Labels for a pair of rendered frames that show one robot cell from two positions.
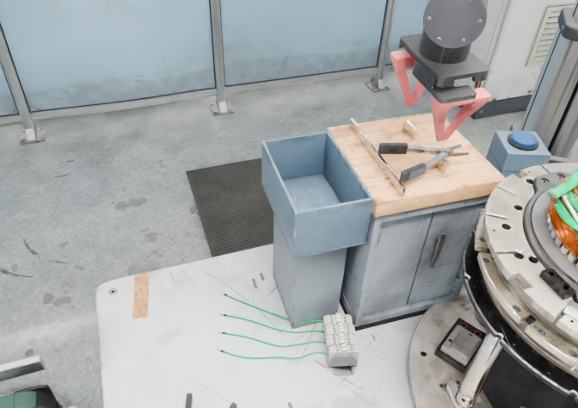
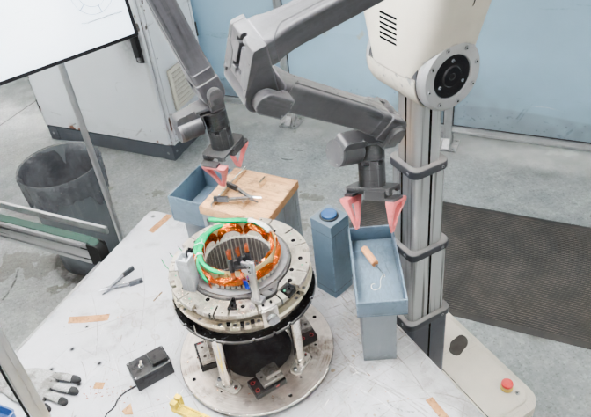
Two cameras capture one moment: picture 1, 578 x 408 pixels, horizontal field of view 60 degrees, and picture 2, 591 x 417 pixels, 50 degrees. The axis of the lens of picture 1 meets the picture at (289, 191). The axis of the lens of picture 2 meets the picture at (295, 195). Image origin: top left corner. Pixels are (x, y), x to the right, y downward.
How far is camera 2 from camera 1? 1.40 m
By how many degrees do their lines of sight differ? 38
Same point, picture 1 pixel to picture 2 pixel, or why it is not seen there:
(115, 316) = (143, 226)
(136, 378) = (126, 252)
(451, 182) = (239, 212)
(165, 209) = not seen: hidden behind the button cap
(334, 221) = (186, 208)
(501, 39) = not seen: outside the picture
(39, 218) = not seen: hidden behind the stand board
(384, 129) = (257, 178)
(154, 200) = (328, 201)
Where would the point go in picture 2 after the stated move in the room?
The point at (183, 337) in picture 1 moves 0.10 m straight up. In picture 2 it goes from (156, 247) to (148, 223)
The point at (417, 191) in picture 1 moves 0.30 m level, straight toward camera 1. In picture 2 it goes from (221, 208) to (106, 252)
